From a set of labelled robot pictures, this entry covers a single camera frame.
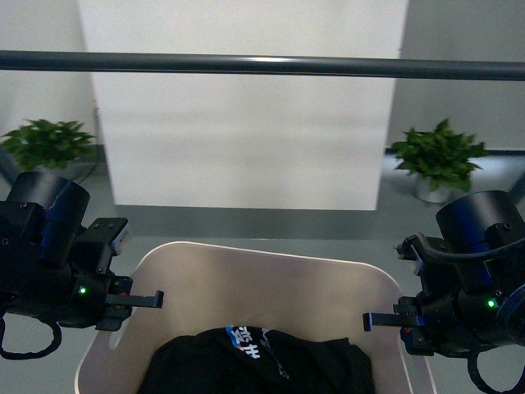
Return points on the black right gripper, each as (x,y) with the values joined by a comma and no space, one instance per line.
(452,324)

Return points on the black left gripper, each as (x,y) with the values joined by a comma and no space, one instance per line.
(98,297)

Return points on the beige laundry hamper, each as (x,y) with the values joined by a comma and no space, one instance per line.
(211,286)

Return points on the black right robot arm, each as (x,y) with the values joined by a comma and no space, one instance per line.
(472,278)

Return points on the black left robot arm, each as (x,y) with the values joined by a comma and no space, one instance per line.
(55,269)

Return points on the grey clothes rack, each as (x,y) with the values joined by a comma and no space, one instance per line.
(15,60)

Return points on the black printed t-shirt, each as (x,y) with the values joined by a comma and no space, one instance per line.
(244,359)

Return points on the potted green plant right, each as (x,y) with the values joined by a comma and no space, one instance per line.
(440,159)

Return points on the potted green plant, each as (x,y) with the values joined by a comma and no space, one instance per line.
(42,143)
(440,159)

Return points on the potted green plant left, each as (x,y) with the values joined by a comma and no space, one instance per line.
(42,143)

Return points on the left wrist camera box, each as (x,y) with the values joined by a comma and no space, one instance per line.
(104,239)

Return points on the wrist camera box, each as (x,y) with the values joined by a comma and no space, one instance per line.
(104,239)
(417,248)

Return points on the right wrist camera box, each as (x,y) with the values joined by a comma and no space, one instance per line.
(417,248)

